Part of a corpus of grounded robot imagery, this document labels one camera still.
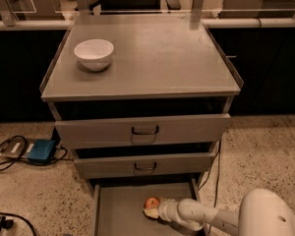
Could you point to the grey metal drawer cabinet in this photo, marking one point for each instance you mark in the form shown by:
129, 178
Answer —
162, 65

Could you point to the grey top drawer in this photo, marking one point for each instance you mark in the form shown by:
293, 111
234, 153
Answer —
142, 131

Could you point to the white ceramic bowl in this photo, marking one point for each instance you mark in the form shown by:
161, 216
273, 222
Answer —
94, 54

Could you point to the grey middle drawer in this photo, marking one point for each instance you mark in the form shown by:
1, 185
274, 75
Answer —
144, 165

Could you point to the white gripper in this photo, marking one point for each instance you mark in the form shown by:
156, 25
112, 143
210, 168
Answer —
165, 208

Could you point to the red apple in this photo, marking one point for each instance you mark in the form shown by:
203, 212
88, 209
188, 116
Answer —
152, 202

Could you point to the blue box on floor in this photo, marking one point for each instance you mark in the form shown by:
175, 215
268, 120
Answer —
41, 151

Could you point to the grey flat device on floor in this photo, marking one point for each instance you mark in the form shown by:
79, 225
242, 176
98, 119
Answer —
17, 147

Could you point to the grey drawer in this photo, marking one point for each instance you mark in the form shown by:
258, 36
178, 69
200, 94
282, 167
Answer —
144, 165
142, 131
118, 209

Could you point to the grey bottom drawer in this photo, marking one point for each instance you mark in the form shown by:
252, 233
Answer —
118, 209

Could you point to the black device bottom left corner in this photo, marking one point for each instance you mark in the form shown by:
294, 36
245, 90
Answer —
5, 223

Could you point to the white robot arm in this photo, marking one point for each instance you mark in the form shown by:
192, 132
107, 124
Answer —
261, 213

